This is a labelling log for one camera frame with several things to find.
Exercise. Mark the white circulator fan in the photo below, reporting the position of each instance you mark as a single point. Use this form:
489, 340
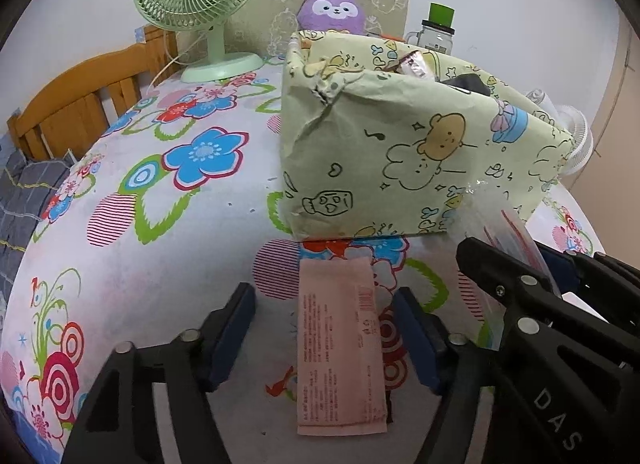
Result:
575, 139

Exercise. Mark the floral tablecloth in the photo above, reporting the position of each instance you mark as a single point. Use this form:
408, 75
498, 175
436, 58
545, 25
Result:
175, 244

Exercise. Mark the beige cabinet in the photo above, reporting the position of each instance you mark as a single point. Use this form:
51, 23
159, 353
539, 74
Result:
615, 144

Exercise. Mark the glass jar with green lid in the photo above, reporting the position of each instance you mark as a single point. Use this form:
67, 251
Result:
439, 29

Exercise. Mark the clear plastic swab pack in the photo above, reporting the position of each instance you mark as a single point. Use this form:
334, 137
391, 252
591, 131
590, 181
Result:
495, 229

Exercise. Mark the black soft item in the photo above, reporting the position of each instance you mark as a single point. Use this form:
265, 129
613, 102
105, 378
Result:
467, 83

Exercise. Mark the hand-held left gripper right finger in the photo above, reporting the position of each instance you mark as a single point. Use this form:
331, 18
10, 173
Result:
415, 339

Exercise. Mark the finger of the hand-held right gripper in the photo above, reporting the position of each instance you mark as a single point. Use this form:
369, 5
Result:
510, 294
557, 269

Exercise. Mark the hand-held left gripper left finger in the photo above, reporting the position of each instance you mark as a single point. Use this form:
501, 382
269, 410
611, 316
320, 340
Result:
230, 339

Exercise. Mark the pink foil packet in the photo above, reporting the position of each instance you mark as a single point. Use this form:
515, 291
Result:
412, 64

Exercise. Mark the green cartoon-print fabric box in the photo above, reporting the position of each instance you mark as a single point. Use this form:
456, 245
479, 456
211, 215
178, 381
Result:
400, 154

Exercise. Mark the purple plush toy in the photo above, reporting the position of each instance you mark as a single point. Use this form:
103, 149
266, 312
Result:
332, 7

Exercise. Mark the grey plaid pillow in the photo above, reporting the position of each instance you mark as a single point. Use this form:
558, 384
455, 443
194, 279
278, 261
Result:
25, 204

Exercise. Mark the wooden headboard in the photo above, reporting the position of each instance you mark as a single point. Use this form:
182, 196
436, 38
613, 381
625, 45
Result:
75, 99

